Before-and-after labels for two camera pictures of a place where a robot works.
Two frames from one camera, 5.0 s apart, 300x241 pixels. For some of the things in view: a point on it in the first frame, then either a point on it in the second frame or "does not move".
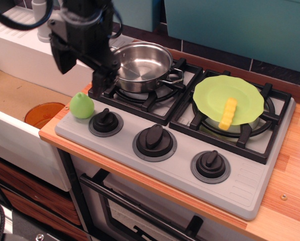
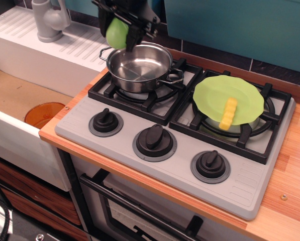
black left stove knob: (105, 124) does not move
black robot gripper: (88, 33) to (137, 13)
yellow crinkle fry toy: (228, 114) does not move
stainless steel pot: (143, 65) does not move
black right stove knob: (210, 167) does not move
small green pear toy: (81, 106) to (116, 33)
